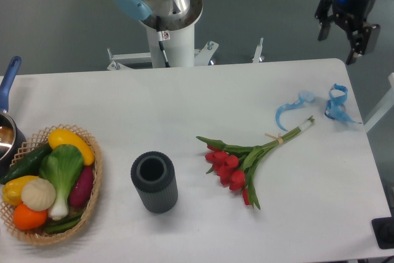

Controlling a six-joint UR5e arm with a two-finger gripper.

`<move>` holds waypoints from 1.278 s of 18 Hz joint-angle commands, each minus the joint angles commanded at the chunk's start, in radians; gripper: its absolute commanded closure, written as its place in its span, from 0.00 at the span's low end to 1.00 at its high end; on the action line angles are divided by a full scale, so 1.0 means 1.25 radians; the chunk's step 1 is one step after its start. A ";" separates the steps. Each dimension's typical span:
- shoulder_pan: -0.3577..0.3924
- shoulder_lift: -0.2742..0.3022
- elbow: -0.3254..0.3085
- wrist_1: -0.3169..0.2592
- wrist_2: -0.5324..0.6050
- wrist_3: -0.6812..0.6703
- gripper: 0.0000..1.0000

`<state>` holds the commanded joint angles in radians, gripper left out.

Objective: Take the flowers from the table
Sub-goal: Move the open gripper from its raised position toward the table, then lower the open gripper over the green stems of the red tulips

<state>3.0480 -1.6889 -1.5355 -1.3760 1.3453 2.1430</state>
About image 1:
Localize white metal base frame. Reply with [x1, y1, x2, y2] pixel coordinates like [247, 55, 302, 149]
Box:
[107, 37, 265, 71]

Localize red tulip bouquet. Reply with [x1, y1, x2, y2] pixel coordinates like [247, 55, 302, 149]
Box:
[197, 116, 315, 209]

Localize green bok choy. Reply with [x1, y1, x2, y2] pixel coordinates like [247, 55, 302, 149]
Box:
[39, 144, 84, 221]

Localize dark green cucumber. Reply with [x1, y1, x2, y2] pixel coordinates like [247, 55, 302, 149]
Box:
[1, 143, 52, 185]

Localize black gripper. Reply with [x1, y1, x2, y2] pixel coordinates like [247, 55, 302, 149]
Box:
[315, 0, 380, 65]

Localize woven wicker basket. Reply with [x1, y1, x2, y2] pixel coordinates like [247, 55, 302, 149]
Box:
[1, 124, 103, 246]

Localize white frame at right edge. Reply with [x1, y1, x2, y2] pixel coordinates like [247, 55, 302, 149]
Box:
[364, 73, 393, 133]

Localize blue handled saucepan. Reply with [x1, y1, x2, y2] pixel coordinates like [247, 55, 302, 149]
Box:
[1, 56, 26, 177]

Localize yellow bell pepper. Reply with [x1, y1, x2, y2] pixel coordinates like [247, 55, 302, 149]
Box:
[2, 176, 39, 206]

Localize dark grey ribbed vase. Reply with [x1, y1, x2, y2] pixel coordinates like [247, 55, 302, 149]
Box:
[131, 151, 178, 214]

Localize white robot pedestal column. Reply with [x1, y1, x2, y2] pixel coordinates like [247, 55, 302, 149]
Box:
[144, 25, 195, 68]

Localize blue curled ribbon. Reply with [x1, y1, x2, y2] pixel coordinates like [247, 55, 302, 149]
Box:
[324, 83, 362, 124]

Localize green bean pods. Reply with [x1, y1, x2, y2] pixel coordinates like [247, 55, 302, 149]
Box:
[44, 211, 82, 235]

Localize black device at table edge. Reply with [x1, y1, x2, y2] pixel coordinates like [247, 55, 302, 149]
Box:
[371, 217, 393, 249]

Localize cream garlic bulb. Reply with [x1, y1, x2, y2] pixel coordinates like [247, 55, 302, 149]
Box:
[21, 178, 56, 211]

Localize light blue ribbon strip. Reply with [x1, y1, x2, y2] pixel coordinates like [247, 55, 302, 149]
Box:
[275, 91, 316, 131]

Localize orange fruit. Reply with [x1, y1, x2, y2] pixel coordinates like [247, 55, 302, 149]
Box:
[13, 203, 47, 230]

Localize purple sweet potato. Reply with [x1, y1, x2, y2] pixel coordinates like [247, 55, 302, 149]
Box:
[69, 166, 94, 208]

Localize black cable on pedestal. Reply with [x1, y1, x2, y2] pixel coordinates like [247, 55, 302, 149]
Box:
[155, 15, 171, 68]

